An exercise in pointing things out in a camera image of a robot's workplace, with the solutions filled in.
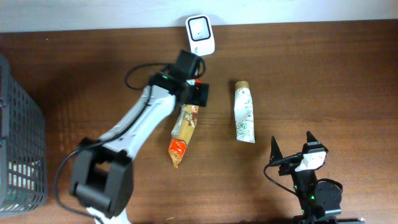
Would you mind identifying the white barcode scanner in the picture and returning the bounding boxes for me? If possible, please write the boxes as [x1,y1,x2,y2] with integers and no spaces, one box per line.
[185,14,215,56]

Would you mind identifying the white bamboo print tube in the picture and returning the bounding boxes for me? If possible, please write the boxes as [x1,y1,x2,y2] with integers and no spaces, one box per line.
[234,81,255,143]

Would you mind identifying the orange spaghetti packet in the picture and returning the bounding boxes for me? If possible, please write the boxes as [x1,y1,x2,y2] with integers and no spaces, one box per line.
[168,78,202,169]

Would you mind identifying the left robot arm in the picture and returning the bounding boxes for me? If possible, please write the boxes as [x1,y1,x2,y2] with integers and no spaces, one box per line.
[70,50,209,223]

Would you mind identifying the grey plastic mesh basket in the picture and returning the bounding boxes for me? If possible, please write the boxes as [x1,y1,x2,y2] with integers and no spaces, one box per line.
[1,55,48,219]

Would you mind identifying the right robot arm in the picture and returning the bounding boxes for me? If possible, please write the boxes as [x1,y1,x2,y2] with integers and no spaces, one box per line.
[264,131,365,224]

